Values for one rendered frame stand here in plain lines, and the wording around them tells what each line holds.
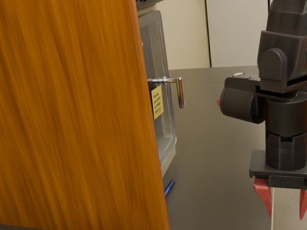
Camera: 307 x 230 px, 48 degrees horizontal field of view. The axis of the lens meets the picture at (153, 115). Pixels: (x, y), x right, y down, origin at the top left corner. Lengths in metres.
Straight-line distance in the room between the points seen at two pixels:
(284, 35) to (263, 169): 0.19
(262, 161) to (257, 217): 0.31
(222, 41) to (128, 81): 3.26
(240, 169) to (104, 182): 0.43
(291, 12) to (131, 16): 0.26
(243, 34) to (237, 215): 3.08
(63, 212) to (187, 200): 0.30
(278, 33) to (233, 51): 3.39
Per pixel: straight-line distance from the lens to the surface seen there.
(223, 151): 1.12
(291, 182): 0.54
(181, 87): 0.96
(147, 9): 0.93
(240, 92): 0.54
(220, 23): 3.82
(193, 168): 1.04
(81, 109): 0.69
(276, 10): 0.48
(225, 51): 3.87
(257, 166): 0.54
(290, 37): 0.47
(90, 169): 0.75
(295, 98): 0.50
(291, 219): 2.36
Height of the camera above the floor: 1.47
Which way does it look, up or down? 21 degrees down
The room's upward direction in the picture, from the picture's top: 9 degrees counter-clockwise
